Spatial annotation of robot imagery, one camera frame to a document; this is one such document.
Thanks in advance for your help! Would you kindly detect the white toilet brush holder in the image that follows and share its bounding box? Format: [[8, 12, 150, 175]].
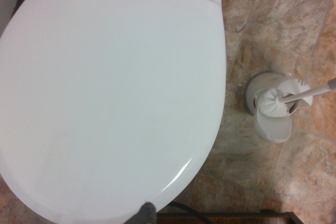
[[245, 71, 314, 144]]

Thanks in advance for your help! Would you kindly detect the black cable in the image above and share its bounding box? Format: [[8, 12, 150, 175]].
[[167, 201, 206, 216]]

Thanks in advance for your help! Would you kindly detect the white toilet seat lid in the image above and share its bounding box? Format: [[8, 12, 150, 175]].
[[0, 0, 227, 224]]

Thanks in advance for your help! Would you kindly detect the white toilet brush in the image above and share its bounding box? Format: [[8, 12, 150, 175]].
[[258, 78, 336, 119]]

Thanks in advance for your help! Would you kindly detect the gray gripper finger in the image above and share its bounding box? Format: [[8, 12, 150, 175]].
[[129, 201, 157, 224]]

